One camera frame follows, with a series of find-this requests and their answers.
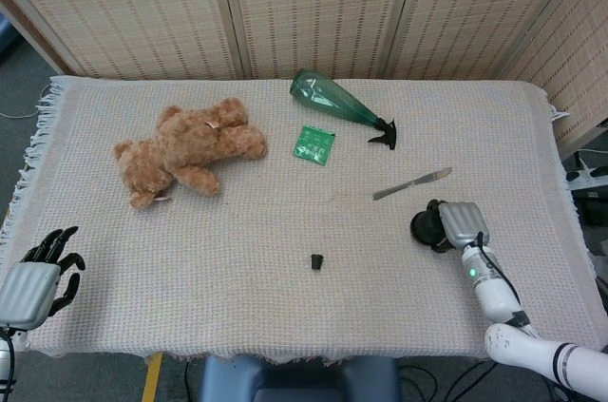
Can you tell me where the silver table knife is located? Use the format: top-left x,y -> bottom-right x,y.
371,166 -> 453,201

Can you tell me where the brown teddy bear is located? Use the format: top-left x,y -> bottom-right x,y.
113,97 -> 269,209

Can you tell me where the black box on floor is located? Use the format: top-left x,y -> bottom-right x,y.
581,187 -> 608,233

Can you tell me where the beige woven folding screen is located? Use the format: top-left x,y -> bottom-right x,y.
0,0 -> 608,149

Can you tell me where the green plastic spray bottle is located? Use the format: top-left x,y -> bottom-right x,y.
290,68 -> 398,152

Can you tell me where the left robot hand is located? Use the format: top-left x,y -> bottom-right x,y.
0,225 -> 87,330

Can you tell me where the green foil sachet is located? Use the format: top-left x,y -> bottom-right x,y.
292,124 -> 337,167

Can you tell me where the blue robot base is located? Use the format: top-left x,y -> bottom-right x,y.
198,354 -> 401,402

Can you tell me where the white waffle-weave tablecloth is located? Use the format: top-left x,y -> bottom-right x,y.
0,74 -> 608,368

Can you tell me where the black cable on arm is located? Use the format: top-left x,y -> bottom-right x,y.
474,230 -> 534,328

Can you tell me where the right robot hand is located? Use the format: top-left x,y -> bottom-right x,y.
426,199 -> 492,256

